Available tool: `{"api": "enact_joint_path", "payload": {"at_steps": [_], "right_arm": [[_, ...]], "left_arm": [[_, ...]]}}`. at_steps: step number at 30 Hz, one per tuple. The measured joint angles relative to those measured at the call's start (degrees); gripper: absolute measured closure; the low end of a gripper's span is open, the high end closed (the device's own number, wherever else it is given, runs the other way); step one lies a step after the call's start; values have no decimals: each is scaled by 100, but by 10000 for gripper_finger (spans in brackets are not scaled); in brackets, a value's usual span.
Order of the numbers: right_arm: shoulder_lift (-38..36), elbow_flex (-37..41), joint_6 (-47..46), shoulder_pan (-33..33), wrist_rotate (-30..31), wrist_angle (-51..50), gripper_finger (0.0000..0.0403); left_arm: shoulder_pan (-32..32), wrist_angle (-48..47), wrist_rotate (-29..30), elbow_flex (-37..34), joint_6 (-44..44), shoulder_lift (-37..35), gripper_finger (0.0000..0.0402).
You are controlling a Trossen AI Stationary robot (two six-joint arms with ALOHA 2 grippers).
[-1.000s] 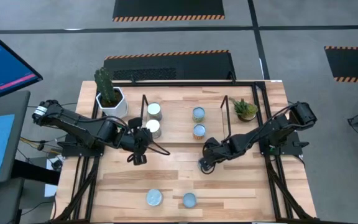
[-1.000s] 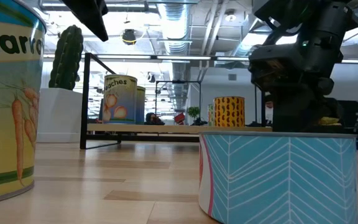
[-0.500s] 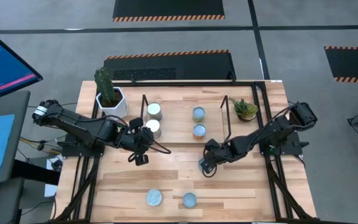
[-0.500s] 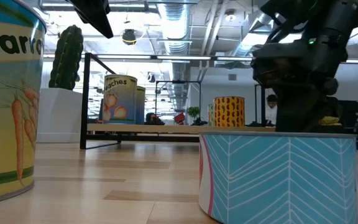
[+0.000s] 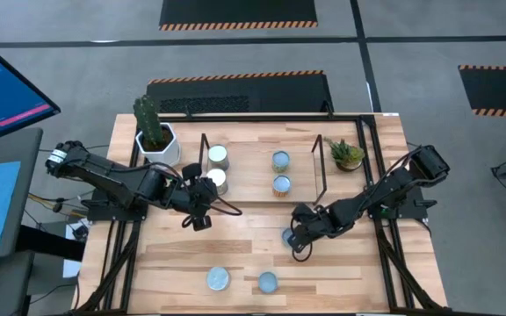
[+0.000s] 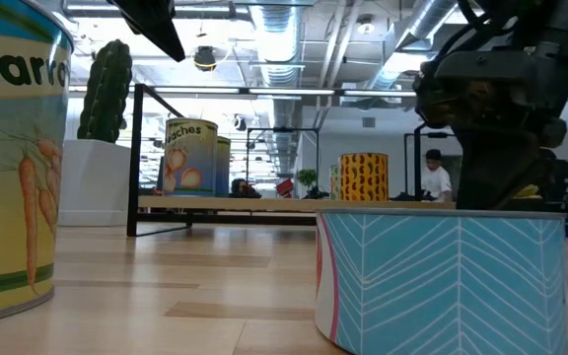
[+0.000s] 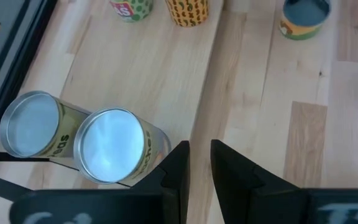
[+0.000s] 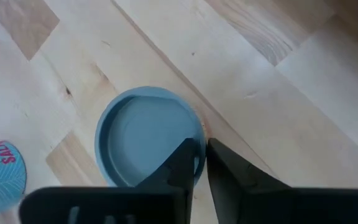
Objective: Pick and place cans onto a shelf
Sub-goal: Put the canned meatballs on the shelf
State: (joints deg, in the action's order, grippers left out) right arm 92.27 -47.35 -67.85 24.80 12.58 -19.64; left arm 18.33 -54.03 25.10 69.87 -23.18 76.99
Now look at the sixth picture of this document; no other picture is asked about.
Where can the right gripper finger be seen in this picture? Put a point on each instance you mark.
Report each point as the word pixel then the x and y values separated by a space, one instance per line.
pixel 491 172

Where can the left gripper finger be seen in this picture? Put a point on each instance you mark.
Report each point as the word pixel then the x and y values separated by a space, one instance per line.
pixel 156 24

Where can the yellow bean print can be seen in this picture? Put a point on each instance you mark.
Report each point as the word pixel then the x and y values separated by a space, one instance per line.
pixel 363 177

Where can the peaches label tin can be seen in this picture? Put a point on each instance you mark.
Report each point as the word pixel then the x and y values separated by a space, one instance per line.
pixel 190 163

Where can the green dotted tin can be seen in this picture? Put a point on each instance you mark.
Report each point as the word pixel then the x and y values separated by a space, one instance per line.
pixel 334 182

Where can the grey can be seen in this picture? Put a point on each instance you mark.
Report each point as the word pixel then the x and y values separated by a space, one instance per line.
pixel 224 167

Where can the carrots label tin can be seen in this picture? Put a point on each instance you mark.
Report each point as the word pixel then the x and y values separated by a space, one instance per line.
pixel 13 197

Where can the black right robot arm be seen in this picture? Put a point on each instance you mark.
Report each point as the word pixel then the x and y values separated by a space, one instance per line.
pixel 560 24

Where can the person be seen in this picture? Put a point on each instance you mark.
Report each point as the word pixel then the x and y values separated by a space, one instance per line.
pixel 242 189
pixel 437 180

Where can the black hanging dome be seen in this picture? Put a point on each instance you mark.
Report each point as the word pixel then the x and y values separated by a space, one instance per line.
pixel 205 58

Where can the green cactus in white pot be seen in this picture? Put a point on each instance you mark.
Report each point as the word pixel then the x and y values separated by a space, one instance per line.
pixel 104 89

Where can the long ceiling light strip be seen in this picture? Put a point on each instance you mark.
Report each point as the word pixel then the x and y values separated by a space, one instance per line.
pixel 289 92

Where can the background potted plant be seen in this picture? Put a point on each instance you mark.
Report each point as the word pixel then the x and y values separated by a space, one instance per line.
pixel 306 177

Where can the red box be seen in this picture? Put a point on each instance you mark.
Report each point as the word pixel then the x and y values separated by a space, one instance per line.
pixel 285 188

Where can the background black metal frame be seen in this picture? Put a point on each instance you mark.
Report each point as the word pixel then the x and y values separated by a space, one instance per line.
pixel 417 163

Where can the silver ventilation duct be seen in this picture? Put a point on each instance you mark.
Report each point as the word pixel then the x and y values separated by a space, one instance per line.
pixel 422 29
pixel 276 39

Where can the wooden shelf with black frame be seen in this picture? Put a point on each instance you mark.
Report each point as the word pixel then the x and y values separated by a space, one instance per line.
pixel 264 203

